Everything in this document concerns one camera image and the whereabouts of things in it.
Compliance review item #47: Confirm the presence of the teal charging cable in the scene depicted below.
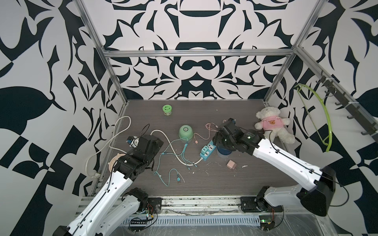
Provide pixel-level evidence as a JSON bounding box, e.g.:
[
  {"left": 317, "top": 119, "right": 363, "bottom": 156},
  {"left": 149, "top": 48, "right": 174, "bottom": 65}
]
[{"left": 153, "top": 137, "right": 198, "bottom": 187}]

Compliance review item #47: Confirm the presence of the light green meat grinder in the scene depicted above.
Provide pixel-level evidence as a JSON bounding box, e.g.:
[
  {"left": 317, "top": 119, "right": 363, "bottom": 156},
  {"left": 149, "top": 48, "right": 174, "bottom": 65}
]
[{"left": 178, "top": 125, "right": 194, "bottom": 142}]

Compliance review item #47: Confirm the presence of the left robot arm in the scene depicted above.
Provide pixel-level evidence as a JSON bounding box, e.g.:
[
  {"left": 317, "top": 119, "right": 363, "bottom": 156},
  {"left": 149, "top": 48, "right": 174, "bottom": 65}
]
[{"left": 53, "top": 135, "right": 164, "bottom": 236}]

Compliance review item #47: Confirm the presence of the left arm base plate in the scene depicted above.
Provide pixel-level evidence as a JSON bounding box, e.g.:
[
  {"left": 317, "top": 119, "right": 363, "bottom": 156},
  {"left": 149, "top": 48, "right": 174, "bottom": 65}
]
[{"left": 147, "top": 197, "right": 162, "bottom": 214}]

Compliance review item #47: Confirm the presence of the black wall hook rail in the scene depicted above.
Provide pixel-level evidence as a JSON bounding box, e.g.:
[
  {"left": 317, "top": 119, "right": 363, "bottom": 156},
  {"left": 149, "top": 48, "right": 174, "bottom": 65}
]
[{"left": 318, "top": 70, "right": 378, "bottom": 142}]

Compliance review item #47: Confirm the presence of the white teddy bear pink shirt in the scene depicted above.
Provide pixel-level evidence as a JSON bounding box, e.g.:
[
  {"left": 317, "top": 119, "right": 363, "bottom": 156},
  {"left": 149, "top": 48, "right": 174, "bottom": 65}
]
[{"left": 255, "top": 107, "right": 295, "bottom": 144}]

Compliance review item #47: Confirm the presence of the pink round clock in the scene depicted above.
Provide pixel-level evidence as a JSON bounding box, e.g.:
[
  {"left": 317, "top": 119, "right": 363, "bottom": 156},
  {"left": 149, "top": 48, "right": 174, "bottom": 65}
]
[{"left": 108, "top": 153, "right": 126, "bottom": 173}]

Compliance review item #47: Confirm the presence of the pink charger plug cube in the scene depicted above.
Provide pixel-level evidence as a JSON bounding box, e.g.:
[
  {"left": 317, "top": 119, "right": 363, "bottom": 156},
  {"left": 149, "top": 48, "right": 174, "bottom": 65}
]
[{"left": 226, "top": 160, "right": 237, "bottom": 170}]

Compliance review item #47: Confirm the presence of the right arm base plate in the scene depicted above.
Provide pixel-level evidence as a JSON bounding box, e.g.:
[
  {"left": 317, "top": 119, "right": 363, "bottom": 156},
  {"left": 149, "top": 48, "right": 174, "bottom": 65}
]
[{"left": 240, "top": 197, "right": 284, "bottom": 213}]

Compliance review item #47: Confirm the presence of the teal power strip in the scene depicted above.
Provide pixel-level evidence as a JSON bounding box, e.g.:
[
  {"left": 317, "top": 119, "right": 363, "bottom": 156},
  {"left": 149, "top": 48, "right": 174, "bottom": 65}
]
[{"left": 200, "top": 141, "right": 216, "bottom": 161}]

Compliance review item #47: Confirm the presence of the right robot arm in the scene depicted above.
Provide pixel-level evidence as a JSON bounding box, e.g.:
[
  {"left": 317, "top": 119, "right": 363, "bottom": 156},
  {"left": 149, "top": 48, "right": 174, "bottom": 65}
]
[{"left": 213, "top": 118, "right": 336, "bottom": 216}]

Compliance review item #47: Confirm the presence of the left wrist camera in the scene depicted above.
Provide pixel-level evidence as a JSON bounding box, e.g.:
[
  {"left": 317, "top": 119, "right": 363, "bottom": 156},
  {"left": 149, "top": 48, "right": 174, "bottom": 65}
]
[{"left": 127, "top": 136, "right": 140, "bottom": 148}]

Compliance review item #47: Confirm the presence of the green lidded round tin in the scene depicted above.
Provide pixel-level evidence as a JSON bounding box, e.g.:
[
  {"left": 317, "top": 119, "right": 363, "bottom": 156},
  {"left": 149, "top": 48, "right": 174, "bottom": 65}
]
[{"left": 162, "top": 104, "right": 172, "bottom": 116}]

